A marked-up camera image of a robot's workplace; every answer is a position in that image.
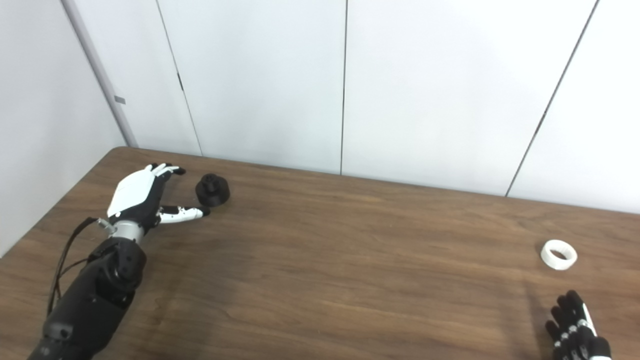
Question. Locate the round black plastic part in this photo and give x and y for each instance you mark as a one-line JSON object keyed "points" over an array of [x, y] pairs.
{"points": [[212, 192]]}

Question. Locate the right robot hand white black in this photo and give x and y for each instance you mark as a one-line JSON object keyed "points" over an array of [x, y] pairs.
{"points": [[580, 340]]}

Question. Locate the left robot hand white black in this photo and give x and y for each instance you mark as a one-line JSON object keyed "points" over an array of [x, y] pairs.
{"points": [[132, 197]]}

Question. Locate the gray wall corner trim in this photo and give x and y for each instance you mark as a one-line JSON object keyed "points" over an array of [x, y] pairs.
{"points": [[100, 75]]}

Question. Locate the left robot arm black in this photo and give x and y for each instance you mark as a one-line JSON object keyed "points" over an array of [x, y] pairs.
{"points": [[95, 300]]}

